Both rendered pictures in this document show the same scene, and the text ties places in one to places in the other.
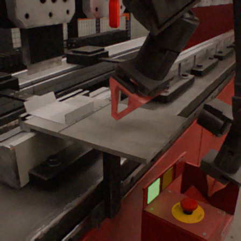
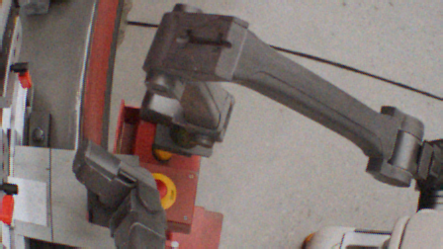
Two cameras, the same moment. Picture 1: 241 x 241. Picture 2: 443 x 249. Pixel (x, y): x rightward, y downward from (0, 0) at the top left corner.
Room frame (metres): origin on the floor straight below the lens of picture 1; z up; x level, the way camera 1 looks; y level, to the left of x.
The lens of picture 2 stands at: (0.17, 0.01, 2.40)
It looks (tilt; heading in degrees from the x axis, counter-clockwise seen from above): 72 degrees down; 321
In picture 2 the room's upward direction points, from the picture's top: 10 degrees clockwise
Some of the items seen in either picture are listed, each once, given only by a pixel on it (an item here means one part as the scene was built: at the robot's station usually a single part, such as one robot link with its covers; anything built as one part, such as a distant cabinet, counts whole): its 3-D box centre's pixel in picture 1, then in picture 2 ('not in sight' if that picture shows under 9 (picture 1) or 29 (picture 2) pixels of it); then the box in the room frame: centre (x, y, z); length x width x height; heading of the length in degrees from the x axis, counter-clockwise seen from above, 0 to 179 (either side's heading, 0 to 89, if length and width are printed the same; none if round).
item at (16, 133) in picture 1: (68, 128); (14, 172); (0.65, 0.13, 0.92); 0.39 x 0.06 x 0.10; 149
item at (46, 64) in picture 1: (44, 47); not in sight; (0.60, 0.16, 1.13); 0.10 x 0.02 x 0.10; 149
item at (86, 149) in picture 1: (84, 149); (38, 186); (0.61, 0.09, 0.89); 0.30 x 0.05 x 0.03; 149
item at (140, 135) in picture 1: (106, 122); (69, 200); (0.53, 0.03, 1.00); 0.26 x 0.18 x 0.01; 59
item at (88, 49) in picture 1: (104, 57); not in sight; (1.06, 0.06, 1.01); 0.26 x 0.12 x 0.05; 59
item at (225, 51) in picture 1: (224, 53); not in sight; (1.78, -0.62, 0.89); 0.30 x 0.05 x 0.03; 149
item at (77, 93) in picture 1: (57, 108); (8, 178); (0.63, 0.14, 0.98); 0.20 x 0.03 x 0.03; 149
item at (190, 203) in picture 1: (188, 207); (156, 190); (0.52, -0.15, 0.79); 0.04 x 0.04 x 0.04
